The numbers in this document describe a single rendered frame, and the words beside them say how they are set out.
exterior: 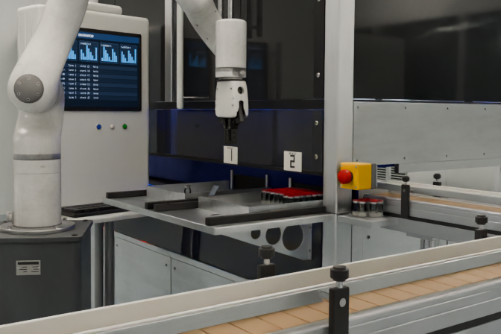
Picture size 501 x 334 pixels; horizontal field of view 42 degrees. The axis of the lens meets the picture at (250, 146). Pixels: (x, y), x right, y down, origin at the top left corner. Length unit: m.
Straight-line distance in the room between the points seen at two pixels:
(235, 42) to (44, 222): 0.68
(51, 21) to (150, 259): 1.40
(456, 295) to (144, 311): 0.42
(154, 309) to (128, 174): 1.95
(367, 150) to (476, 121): 0.53
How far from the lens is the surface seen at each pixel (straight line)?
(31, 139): 1.75
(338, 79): 1.87
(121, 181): 2.65
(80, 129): 2.53
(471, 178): 7.24
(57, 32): 1.75
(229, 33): 1.76
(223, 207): 1.87
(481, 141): 2.39
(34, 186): 1.75
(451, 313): 0.93
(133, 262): 3.03
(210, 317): 0.69
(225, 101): 1.76
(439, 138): 2.20
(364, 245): 1.99
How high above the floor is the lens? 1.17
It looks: 3 degrees down
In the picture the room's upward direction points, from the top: straight up
